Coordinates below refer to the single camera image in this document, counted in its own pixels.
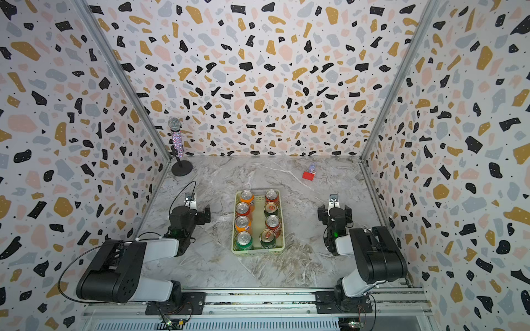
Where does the red cola can column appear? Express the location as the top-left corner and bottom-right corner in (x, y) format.
(265, 215), (282, 238)
(235, 202), (252, 216)

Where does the green soda can column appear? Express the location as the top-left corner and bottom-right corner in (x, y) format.
(264, 201), (280, 217)

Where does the red cola can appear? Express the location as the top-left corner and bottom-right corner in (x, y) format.
(265, 189), (280, 204)

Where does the green gold-top soda can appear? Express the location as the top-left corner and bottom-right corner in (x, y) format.
(259, 228), (276, 249)

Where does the pale green plastic basket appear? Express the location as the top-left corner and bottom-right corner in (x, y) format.
(231, 188), (286, 256)

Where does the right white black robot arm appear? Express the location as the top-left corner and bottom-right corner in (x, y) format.
(316, 203), (407, 314)

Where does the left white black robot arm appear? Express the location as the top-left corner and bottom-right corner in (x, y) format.
(57, 205), (211, 308)

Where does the microphone on black stand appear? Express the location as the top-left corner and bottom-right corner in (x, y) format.
(168, 117), (193, 177)

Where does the small red block toy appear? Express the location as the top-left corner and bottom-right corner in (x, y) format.
(302, 163), (316, 181)

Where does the orange soda can near left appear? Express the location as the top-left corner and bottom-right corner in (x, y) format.
(235, 215), (251, 233)

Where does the orange soda can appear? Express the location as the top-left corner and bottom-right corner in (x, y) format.
(240, 189), (255, 205)
(235, 215), (251, 233)

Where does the green soda can near left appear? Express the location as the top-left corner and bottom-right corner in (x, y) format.
(235, 231), (253, 251)

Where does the orange soda can far left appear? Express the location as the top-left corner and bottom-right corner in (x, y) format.
(240, 189), (255, 205)

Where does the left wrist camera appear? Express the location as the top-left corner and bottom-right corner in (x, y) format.
(184, 193), (197, 210)

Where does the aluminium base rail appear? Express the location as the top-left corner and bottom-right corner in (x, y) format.
(82, 287), (438, 330)

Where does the left aluminium corner post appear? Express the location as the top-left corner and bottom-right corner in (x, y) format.
(72, 0), (171, 164)

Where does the aluminium corner post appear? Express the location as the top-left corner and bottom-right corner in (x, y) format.
(72, 0), (171, 164)
(360, 0), (440, 163)

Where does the right aluminium corner post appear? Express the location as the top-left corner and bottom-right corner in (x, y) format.
(360, 0), (440, 163)

